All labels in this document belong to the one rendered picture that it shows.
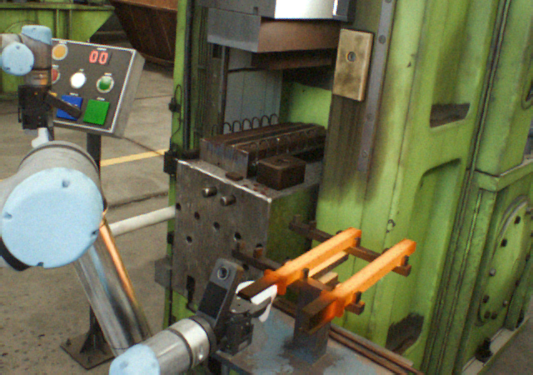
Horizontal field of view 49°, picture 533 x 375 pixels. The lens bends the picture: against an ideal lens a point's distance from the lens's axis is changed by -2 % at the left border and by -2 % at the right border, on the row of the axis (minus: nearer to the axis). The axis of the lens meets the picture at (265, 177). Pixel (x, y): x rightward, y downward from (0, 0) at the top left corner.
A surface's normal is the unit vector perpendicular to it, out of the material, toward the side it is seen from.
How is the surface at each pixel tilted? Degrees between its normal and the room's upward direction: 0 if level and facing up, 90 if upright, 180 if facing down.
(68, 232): 87
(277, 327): 0
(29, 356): 0
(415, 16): 90
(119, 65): 60
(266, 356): 0
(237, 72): 90
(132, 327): 83
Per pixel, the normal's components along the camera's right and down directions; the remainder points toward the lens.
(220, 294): -0.46, -0.22
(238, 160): -0.67, 0.19
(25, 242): 0.39, 0.29
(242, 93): 0.74, 0.30
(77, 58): -0.21, -0.21
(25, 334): 0.10, -0.94
